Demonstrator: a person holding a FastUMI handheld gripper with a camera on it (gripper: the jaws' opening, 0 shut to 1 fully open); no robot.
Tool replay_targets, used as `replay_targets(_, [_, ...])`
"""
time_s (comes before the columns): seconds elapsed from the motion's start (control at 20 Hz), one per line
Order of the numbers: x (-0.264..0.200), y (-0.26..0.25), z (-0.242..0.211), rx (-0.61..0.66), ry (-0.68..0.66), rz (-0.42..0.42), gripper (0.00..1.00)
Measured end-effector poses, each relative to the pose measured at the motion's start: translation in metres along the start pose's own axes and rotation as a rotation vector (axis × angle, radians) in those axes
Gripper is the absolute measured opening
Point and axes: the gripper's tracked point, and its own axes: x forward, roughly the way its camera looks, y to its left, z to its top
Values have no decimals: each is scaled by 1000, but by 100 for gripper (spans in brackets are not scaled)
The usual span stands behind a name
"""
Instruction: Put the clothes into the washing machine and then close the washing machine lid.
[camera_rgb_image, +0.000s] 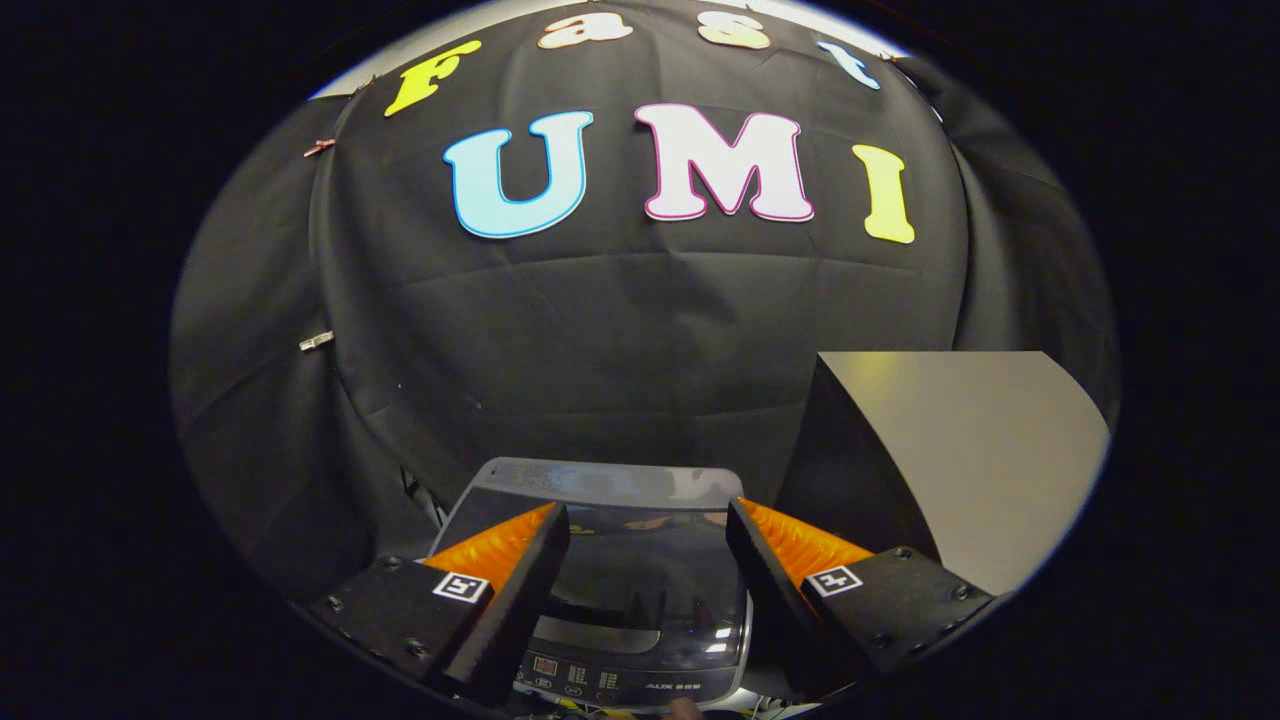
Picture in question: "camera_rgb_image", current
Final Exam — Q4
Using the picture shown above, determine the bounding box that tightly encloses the grey washing machine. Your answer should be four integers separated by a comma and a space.
430, 457, 753, 713

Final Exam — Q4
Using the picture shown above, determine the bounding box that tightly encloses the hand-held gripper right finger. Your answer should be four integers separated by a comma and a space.
725, 497, 996, 701

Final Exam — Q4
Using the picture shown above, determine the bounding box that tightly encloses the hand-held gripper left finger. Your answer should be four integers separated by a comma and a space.
305, 502, 571, 707

